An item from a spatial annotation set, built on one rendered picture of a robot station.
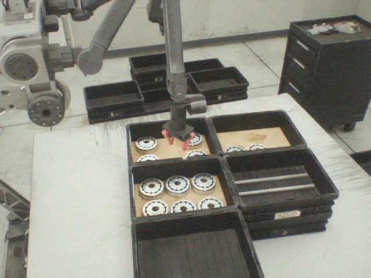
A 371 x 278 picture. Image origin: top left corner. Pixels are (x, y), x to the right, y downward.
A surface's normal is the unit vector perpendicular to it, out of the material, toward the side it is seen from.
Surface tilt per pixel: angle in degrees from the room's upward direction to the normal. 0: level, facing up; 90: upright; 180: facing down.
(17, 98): 90
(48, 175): 0
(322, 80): 90
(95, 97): 90
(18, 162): 0
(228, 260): 0
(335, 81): 90
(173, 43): 71
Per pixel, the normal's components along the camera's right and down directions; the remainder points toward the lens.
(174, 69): 0.19, 0.09
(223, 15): 0.28, 0.59
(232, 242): 0.00, -0.79
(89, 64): 0.26, 0.30
